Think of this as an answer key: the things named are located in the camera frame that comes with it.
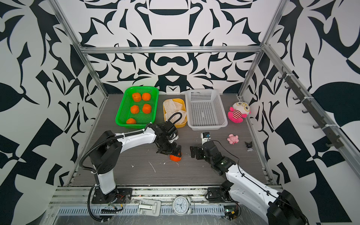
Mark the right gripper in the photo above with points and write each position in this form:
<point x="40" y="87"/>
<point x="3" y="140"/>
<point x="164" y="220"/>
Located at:
<point x="198" y="150"/>

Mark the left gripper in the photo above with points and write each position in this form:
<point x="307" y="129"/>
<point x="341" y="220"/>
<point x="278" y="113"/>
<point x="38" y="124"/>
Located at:
<point x="172" y="151"/>

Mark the orange toy fruit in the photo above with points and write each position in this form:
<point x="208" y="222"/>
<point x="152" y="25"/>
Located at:
<point x="136" y="97"/>

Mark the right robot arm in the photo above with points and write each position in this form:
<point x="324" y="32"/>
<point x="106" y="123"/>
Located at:
<point x="277" y="208"/>

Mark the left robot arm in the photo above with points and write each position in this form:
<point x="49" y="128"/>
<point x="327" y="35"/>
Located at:
<point x="105" y="152"/>

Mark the small pink plush toy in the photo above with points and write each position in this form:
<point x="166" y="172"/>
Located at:
<point x="233" y="139"/>

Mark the yellow plastic tray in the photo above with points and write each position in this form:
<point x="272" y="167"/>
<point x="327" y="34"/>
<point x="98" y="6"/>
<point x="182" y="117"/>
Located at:
<point x="184" y="108"/>

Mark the green plastic basket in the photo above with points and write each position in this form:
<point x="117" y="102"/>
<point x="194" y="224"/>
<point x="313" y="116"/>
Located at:
<point x="141" y="118"/>

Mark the white perforated plastic basket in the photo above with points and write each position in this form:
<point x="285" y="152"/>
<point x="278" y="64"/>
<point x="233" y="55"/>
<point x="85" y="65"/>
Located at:
<point x="205" y="110"/>

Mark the small black toy figure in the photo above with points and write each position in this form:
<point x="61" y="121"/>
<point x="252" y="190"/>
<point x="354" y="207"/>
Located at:
<point x="249" y="146"/>

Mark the pink white plush toy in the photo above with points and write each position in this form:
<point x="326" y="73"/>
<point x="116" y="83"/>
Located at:
<point x="238" y="112"/>

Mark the white analog clock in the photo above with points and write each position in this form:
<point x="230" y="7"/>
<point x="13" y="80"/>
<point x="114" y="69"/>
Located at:
<point x="181" y="206"/>

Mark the small green circuit board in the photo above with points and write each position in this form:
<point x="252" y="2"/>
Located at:
<point x="232" y="212"/>

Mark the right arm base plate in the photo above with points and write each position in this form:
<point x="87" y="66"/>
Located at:
<point x="216" y="194"/>

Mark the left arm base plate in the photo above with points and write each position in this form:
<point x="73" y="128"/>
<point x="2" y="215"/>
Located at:
<point x="119" y="195"/>

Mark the black hook rail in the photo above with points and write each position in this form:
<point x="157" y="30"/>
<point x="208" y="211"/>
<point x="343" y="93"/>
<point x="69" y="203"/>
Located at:
<point x="313" y="108"/>

